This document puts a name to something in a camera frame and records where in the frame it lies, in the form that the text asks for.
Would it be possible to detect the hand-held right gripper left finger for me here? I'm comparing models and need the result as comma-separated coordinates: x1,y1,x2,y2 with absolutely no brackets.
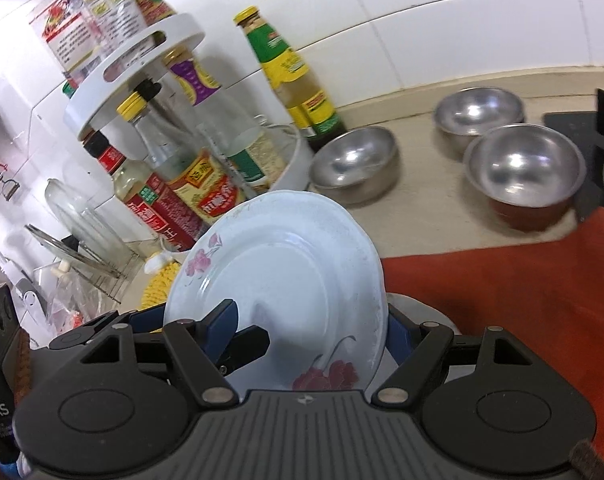
80,300,240,408

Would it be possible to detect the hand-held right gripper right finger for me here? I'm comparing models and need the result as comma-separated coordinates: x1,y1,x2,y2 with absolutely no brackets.
369,305,530,408

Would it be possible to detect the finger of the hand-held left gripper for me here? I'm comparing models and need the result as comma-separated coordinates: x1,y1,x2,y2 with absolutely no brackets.
221,326,271,372
49,307,165,351

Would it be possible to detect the plain white plate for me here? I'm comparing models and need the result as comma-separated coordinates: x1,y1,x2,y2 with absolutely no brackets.
386,291,460,335

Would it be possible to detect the stack of floral plates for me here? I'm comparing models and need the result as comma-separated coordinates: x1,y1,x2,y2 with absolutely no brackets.
163,190,386,396

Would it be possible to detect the stainless steel bowl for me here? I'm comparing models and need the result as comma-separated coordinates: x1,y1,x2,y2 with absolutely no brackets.
434,87,526,149
464,125,587,232
308,127,401,206

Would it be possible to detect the yellow chenille cloth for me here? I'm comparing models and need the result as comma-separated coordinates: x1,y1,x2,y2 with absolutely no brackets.
141,257,189,311

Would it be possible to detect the clear plastic bag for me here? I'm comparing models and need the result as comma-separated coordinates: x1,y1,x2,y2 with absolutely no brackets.
32,262,101,334

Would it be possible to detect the red cloth mat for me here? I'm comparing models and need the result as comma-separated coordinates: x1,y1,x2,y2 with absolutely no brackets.
379,207,604,461

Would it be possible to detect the soy sauce bottle red label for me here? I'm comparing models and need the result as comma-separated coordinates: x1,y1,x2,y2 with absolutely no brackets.
83,130,210,253

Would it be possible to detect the glass pot lid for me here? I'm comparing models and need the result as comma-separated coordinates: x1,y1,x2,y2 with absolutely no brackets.
24,224,123,281
44,178,135,273

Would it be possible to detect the yellow-capped vinegar bottle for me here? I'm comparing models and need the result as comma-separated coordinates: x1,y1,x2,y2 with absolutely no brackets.
116,94,250,228

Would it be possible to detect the clear bottle purple neck label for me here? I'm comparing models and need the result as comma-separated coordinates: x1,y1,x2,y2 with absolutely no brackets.
163,47,288,196

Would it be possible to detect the dark bottle green yellow label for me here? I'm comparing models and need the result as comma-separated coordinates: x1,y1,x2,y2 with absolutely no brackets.
233,6,348,154

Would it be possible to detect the black gas stove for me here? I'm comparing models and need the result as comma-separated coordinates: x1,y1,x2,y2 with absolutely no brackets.
542,87,604,223

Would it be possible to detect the white two-tier rotating rack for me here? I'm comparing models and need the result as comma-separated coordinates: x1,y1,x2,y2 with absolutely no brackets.
63,12,303,256

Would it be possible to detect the red and white packet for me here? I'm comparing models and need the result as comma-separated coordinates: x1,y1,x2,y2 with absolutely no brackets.
29,0,108,74

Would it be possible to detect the blue and yellow packet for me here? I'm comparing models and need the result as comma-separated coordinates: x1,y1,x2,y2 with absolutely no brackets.
74,0,148,56

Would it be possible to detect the dark sauce jar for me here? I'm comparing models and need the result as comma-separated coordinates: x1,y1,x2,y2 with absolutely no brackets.
126,0,178,27

